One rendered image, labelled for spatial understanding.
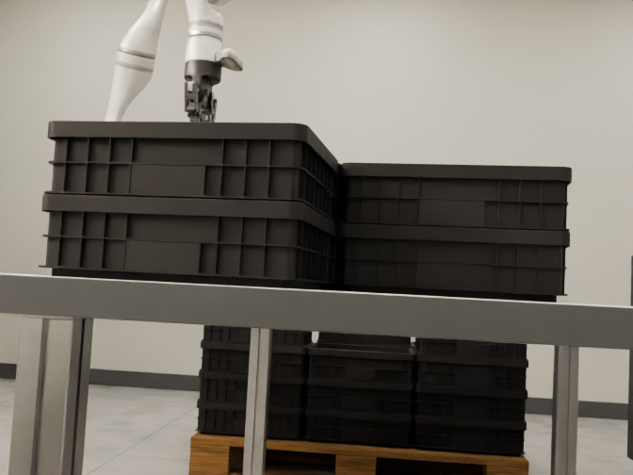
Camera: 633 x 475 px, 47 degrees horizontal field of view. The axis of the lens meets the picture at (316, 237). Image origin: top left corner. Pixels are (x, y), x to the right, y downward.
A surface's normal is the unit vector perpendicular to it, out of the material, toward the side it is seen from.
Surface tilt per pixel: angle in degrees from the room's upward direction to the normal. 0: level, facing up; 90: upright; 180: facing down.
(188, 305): 90
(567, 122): 90
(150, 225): 90
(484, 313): 90
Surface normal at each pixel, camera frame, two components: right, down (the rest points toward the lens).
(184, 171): -0.18, -0.08
